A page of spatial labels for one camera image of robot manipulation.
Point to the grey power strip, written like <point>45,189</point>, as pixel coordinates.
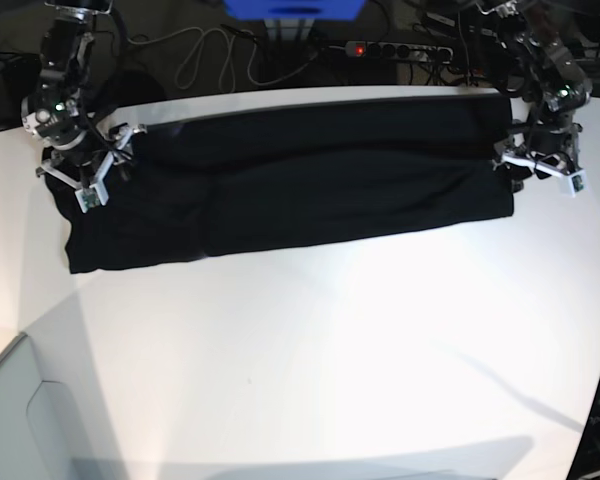
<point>402,52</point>

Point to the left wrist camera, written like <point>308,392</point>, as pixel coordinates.
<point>574,183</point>

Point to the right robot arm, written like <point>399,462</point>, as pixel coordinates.
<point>63,112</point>

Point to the black T-shirt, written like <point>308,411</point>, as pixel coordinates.
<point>295,177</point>

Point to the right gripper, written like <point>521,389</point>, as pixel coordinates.
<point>91,161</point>

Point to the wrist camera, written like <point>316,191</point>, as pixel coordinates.
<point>574,183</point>
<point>95,195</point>

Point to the blue plastic box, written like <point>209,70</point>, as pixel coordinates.
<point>340,10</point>

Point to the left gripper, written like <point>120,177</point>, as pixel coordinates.
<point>550,149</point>

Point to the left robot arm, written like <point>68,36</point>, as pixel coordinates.
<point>522,55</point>

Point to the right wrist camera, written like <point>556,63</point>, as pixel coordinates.
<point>95,195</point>

